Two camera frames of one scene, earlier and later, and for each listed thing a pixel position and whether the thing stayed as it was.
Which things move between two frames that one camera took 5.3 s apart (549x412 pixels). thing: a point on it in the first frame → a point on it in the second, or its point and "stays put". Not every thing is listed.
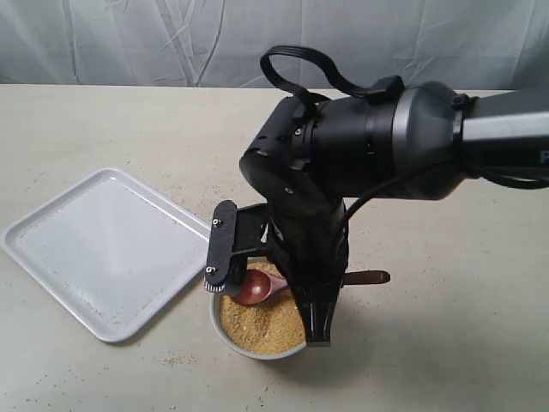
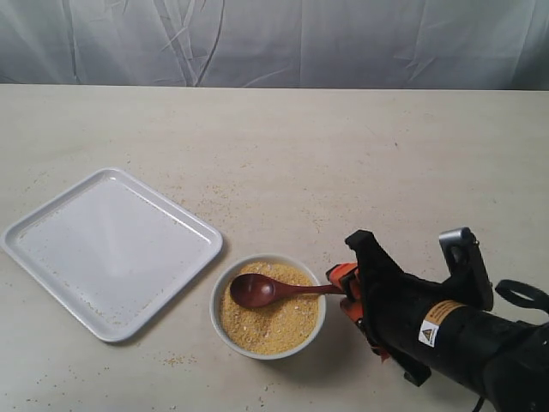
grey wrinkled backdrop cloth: [475, 45] stays put
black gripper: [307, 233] → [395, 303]
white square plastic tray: [107, 248] stays put
